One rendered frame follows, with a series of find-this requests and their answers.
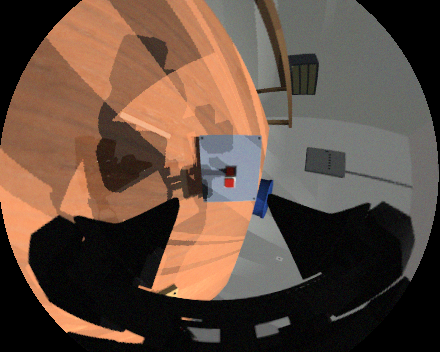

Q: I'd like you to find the grey metal panel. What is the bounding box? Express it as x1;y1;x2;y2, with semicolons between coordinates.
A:
199;135;262;202

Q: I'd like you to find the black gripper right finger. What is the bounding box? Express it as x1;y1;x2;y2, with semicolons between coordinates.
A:
267;193;371;280

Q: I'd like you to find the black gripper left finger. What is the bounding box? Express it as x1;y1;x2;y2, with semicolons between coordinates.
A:
74;197;180;290

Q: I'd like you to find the dark red peg with grey band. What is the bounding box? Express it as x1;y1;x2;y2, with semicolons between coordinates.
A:
224;167;236;188

